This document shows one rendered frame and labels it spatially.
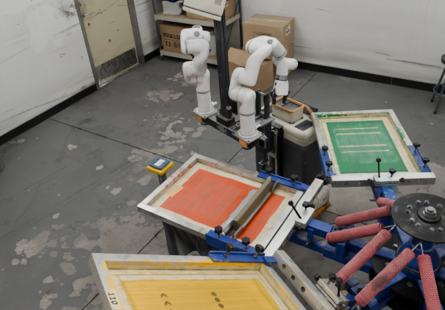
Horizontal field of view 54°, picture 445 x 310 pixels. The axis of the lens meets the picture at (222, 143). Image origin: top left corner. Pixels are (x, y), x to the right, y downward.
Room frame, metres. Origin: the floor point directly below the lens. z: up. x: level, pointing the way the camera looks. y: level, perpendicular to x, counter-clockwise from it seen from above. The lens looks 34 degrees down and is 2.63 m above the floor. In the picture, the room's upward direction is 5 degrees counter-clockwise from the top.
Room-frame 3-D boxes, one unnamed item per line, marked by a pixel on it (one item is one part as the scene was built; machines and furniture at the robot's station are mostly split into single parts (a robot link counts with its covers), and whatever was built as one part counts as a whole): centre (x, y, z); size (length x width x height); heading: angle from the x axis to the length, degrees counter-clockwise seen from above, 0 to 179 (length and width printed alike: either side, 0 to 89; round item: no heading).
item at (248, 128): (2.35, -0.18, 1.21); 0.16 x 0.13 x 0.15; 127
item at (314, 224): (1.59, -0.43, 1.02); 0.17 x 0.06 x 0.05; 55
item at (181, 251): (1.78, 0.19, 0.74); 0.46 x 0.04 x 0.42; 55
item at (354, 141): (2.21, -0.91, 1.05); 1.08 x 0.61 x 0.23; 175
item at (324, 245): (1.67, -0.32, 0.89); 1.24 x 0.06 x 0.06; 55
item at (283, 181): (2.01, -0.33, 0.98); 0.30 x 0.05 x 0.07; 55
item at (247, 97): (2.35, -0.16, 1.37); 0.13 x 0.10 x 0.16; 46
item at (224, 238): (1.55, -0.01, 0.98); 0.30 x 0.05 x 0.07; 55
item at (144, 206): (1.92, 0.03, 0.97); 0.79 x 0.58 x 0.04; 55
